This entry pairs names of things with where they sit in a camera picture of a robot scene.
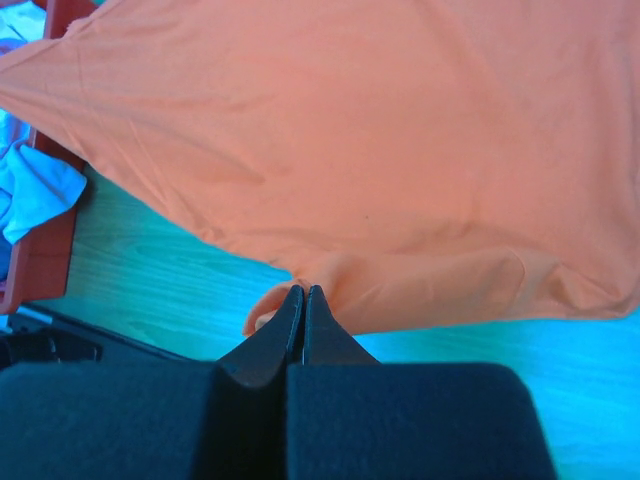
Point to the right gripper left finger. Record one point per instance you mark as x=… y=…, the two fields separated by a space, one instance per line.
x=163 y=419

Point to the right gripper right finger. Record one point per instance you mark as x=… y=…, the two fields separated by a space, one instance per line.
x=349 y=416

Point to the orange t shirt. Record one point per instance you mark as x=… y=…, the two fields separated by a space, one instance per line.
x=426 y=163

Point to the red plastic bin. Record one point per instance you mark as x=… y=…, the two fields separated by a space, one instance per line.
x=40 y=261

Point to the pink t shirt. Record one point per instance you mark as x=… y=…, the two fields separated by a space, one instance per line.
x=35 y=187

